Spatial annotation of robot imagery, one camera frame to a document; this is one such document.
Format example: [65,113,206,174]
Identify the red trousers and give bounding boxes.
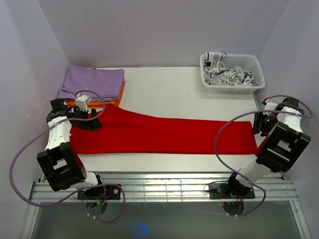
[70,106,257,155]

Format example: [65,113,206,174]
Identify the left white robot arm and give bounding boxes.
[37,95,106,199]

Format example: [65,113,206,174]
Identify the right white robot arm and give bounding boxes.
[224,96,311,198]

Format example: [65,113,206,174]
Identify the folded orange trousers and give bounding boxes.
[63,81,127,109]

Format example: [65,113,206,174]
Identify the folded purple trousers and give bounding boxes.
[57,65,125,101]

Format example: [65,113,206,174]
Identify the black white printed trousers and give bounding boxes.
[203,52,257,87]

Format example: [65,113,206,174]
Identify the white plastic basket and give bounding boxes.
[199,53,265,94]

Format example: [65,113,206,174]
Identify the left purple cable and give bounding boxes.
[9,90,126,223]

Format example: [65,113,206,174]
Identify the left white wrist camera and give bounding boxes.
[75,94,92,112]

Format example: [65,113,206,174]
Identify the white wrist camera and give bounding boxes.
[75,94,92,112]
[262,99,278,116]

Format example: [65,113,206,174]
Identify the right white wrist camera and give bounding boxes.
[262,99,278,116]

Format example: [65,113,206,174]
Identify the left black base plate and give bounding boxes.
[77,185,121,201]

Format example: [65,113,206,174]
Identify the aluminium frame rail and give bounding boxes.
[28,171,300,204]

